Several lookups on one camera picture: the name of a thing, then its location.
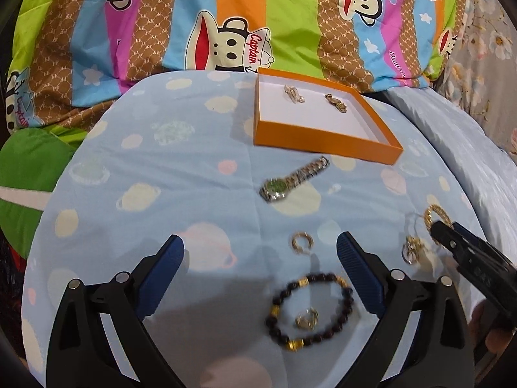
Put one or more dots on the silver wristwatch green dial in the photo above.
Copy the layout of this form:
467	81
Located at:
278	188

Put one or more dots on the striped cartoon monkey blanket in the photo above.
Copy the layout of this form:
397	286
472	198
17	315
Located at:
291	20

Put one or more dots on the small gold wristwatch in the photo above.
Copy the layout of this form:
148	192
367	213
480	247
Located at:
337	103

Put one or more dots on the person's right hand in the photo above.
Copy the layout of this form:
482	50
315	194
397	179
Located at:
499	339

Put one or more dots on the pale blue quilt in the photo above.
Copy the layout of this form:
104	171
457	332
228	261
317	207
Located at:
456	141

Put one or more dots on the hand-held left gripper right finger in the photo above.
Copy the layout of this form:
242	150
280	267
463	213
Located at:
359	277

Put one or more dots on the grey floral bedsheet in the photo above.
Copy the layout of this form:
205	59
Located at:
484	68

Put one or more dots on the gold ornate earring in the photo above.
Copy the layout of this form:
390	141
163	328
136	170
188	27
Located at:
302	323

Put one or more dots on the orange cardboard box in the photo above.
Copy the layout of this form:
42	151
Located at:
323	139

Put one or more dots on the gold hoop earring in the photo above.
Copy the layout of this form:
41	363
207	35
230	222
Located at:
295	246

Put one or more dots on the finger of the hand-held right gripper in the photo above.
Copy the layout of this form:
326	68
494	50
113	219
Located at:
448	242
474	238

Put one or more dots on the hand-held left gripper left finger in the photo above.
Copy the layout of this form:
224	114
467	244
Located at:
164	277

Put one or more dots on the green pillow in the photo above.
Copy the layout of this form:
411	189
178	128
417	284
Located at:
36	161

